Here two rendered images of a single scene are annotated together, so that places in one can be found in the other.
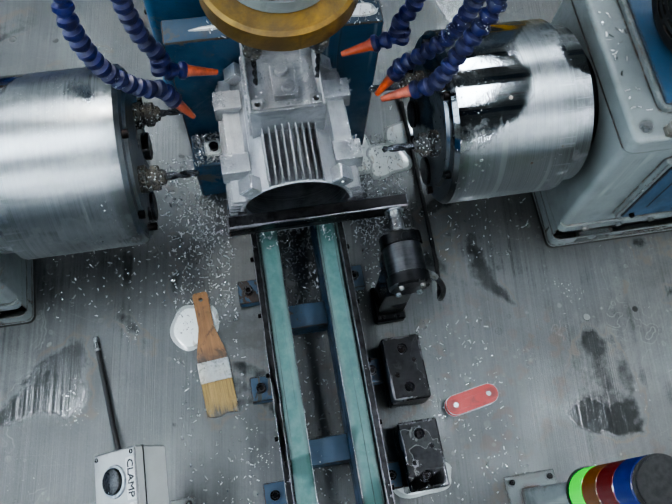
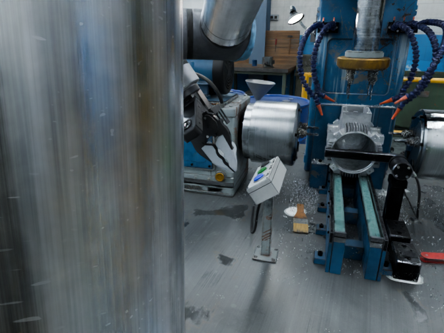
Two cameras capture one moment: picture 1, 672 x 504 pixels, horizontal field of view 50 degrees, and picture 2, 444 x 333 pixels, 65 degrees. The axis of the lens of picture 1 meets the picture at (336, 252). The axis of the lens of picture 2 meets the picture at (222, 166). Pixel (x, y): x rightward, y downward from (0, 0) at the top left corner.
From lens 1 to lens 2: 0.99 m
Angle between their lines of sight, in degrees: 52
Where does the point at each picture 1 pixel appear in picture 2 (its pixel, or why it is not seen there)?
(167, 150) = (298, 177)
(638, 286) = not seen: outside the picture
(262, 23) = (357, 58)
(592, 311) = not seen: outside the picture
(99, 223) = (281, 130)
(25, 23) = not seen: hidden behind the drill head
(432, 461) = (411, 255)
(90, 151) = (287, 108)
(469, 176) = (431, 142)
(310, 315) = (350, 210)
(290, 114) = (357, 116)
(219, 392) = (300, 226)
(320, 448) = (347, 241)
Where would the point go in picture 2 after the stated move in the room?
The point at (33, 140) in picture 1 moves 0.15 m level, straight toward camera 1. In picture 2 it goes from (271, 104) to (285, 112)
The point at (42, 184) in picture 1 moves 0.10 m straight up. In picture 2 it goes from (269, 113) to (270, 86)
